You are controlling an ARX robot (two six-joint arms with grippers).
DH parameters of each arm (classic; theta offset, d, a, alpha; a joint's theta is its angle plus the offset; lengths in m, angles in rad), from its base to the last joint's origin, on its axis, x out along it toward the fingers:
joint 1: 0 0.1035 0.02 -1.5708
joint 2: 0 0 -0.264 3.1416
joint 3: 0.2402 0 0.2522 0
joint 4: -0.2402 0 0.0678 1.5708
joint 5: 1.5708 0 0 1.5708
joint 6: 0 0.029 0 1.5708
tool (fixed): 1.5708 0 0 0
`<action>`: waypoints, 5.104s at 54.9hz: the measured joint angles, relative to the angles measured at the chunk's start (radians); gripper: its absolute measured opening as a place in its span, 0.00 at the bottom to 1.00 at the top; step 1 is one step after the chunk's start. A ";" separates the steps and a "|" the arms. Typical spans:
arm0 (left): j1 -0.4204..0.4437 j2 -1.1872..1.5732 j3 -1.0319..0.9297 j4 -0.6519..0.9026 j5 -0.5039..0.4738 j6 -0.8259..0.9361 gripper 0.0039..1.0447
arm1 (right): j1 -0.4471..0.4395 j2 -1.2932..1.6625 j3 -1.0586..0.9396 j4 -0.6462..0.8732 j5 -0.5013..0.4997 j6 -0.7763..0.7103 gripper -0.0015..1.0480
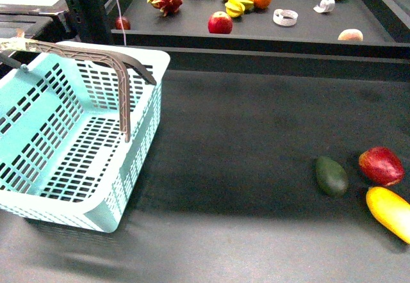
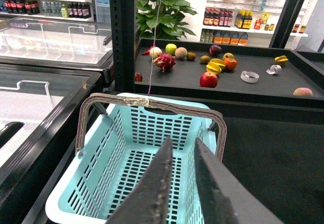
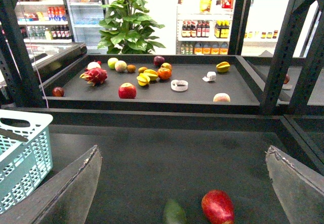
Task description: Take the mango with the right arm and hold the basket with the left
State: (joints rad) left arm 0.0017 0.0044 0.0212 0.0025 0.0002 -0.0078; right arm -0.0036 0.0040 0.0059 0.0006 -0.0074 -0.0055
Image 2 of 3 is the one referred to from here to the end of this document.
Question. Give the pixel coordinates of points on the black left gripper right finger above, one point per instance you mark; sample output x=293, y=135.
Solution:
x=222, y=197

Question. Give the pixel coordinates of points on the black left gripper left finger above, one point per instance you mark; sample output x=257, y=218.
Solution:
x=148, y=201

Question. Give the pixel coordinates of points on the light blue plastic basket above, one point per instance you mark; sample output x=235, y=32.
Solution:
x=113, y=155

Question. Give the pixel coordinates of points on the grey basket handle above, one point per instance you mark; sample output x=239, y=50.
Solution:
x=100, y=98

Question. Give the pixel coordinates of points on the green red mango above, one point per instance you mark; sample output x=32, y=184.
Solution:
x=228, y=55

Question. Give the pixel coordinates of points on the red apple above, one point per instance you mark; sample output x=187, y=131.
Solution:
x=208, y=80

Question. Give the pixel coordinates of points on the small red fruit left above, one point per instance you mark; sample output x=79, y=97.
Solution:
x=138, y=77

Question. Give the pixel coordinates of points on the black display tray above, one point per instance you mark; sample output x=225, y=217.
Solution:
x=248, y=82

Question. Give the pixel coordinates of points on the peach at tray edge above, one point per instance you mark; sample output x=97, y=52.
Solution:
x=303, y=92

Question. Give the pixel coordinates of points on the yellow star fruit pair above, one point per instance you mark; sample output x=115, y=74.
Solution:
x=216, y=66

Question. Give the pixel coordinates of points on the white curled tape strip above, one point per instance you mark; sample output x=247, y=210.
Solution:
x=274, y=69

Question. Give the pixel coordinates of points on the brown kiwi right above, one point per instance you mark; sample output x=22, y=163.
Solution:
x=205, y=59

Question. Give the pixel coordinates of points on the brown kiwi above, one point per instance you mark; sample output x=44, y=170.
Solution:
x=191, y=56
x=205, y=59

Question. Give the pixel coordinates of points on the pink dragon fruit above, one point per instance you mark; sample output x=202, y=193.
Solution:
x=165, y=62

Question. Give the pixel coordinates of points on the brown kiwi left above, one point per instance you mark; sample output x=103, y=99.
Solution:
x=191, y=56

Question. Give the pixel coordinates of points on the yellow star fruit right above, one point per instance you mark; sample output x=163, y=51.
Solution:
x=281, y=60

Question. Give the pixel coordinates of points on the dark red fruit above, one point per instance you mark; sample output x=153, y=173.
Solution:
x=215, y=50

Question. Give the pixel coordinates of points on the red chili pepper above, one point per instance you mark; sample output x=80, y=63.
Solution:
x=148, y=51

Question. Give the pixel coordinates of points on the white pale fruit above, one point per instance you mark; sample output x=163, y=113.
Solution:
x=155, y=52

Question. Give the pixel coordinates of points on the peach fruit left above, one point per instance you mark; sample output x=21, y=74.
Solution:
x=181, y=53

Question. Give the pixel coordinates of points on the green apple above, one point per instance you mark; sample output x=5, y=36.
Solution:
x=171, y=49

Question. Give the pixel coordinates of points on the glass top freezer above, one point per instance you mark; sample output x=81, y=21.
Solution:
x=56, y=42

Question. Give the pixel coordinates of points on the green potted plant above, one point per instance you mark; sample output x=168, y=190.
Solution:
x=163, y=19

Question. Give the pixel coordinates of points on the black metal shelf post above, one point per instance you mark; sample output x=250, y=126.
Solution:
x=123, y=29

